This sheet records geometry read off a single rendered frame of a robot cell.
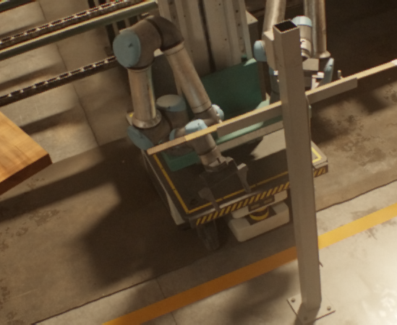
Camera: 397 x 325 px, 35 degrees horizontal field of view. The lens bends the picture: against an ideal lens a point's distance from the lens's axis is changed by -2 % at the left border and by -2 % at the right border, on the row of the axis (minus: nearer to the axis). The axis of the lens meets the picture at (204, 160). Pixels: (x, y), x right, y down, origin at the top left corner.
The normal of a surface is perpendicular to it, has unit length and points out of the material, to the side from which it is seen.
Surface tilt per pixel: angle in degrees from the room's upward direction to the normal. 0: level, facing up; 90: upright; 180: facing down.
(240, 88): 90
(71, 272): 0
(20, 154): 0
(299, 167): 90
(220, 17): 90
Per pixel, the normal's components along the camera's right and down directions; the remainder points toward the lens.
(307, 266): 0.36, 0.55
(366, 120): -0.16, -0.76
